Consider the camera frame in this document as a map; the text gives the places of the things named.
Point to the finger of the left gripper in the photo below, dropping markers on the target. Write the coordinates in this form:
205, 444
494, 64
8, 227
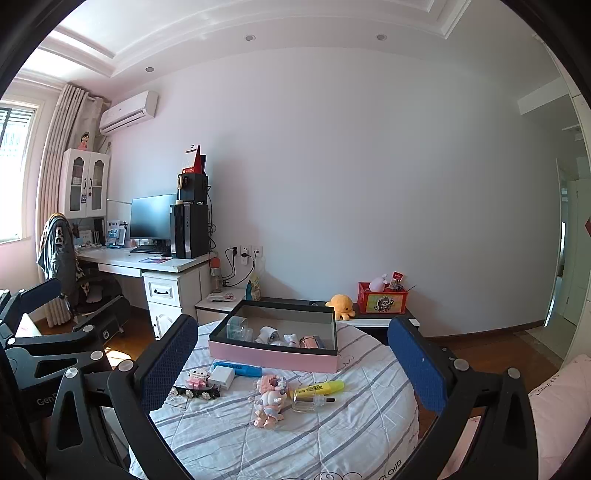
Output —
14, 307
95, 332

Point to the black office chair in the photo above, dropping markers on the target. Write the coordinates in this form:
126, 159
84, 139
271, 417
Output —
83, 292

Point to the white air conditioner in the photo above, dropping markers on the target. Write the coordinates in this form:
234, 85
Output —
136, 109

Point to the pink plush toy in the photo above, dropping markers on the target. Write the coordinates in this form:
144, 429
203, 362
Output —
379, 284

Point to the white desk with drawers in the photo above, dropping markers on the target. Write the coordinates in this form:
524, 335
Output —
167, 288

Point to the yellow highlighter pen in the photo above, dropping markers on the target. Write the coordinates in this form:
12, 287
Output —
321, 389

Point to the white glass door cabinet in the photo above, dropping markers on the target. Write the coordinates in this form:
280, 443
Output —
83, 184

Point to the red paper flag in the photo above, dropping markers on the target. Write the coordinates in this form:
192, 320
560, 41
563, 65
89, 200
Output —
197, 161

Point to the white nightstand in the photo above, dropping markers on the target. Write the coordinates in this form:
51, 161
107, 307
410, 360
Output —
217, 305

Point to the rose gold metal cup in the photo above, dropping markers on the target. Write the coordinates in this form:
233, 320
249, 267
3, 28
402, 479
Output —
311, 342

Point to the baby doll figurine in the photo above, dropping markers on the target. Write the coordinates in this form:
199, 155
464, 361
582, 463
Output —
268, 409

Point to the black white tv cabinet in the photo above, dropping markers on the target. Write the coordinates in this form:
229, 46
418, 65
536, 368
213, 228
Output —
376, 325

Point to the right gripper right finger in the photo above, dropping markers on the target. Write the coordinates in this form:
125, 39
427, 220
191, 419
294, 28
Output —
442, 389

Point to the black computer monitor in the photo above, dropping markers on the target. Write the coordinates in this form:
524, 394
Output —
150, 220

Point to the yellow octopus plush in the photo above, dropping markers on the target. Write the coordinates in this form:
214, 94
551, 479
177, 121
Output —
342, 306

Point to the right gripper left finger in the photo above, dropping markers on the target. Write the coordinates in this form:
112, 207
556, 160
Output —
140, 387

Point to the pink pillow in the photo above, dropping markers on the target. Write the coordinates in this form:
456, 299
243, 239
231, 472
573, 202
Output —
561, 412

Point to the clear glass bottle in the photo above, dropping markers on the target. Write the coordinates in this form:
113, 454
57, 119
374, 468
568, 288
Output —
308, 404

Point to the black computer tower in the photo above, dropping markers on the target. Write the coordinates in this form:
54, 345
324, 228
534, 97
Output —
189, 230

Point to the pink storage box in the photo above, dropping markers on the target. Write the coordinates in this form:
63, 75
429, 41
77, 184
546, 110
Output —
282, 336

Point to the beige curtain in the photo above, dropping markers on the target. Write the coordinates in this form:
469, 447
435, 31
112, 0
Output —
76, 112

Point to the snack bag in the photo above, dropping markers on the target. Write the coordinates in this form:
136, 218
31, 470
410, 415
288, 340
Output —
253, 291

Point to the white pink block house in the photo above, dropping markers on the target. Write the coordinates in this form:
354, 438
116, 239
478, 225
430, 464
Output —
197, 379

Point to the wall power socket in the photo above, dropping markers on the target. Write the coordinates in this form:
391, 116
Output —
246, 254

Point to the white dog figurine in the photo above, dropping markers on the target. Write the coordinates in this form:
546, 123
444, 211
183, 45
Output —
288, 340

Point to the orange cap bottle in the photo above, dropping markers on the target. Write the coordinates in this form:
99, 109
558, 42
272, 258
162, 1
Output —
216, 277

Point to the pink building block toy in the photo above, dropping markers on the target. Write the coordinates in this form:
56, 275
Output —
271, 382

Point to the red toy crate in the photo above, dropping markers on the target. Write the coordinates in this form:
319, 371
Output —
386, 302

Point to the black speaker box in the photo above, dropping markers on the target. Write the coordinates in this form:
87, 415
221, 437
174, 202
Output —
192, 188

